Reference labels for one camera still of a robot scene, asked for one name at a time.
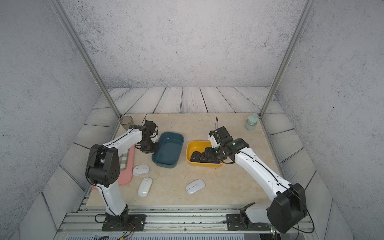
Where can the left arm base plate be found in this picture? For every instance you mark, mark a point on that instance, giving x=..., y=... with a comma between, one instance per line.
x=134, y=223

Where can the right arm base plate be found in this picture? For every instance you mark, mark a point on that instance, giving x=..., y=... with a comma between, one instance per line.
x=237, y=222

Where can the aluminium rail frame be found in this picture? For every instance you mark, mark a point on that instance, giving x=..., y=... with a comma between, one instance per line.
x=88, y=221

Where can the dark teal storage box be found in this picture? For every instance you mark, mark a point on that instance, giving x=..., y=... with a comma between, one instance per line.
x=170, y=147

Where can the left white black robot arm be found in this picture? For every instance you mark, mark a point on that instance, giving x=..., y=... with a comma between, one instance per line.
x=112, y=197

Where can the brown translucent cup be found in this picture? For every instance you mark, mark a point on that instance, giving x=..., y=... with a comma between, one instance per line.
x=126, y=122

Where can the pale green glass jar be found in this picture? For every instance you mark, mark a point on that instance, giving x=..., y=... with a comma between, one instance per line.
x=251, y=122

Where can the pink tray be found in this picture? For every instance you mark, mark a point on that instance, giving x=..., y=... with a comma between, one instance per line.
x=126, y=171

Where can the white mouse with grey line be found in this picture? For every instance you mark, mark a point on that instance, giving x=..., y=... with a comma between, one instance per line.
x=195, y=186

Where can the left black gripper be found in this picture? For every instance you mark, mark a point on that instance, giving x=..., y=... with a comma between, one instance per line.
x=144, y=150

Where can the yellow storage box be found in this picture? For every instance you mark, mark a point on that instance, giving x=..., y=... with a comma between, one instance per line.
x=199, y=146

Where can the small white mouse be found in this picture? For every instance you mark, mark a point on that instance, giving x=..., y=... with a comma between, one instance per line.
x=140, y=170

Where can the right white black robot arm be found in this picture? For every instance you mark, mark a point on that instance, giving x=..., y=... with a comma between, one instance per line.
x=288, y=202

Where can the aluminium corner post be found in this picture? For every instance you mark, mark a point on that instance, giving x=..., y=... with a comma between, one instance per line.
x=69, y=28
x=308, y=7

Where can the green checkered cloth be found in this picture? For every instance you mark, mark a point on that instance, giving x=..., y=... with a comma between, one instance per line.
x=123, y=160

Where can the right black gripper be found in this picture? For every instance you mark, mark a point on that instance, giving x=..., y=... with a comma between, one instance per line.
x=209, y=155

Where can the long white mouse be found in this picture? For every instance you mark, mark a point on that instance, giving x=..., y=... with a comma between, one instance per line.
x=145, y=187

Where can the black mouse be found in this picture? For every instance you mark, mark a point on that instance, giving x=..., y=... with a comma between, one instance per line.
x=196, y=157
x=205, y=157

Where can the right aluminium corner post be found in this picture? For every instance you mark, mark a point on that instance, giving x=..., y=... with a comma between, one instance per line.
x=308, y=7

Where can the left aluminium corner post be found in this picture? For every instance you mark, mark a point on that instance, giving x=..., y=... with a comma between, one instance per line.
x=69, y=28

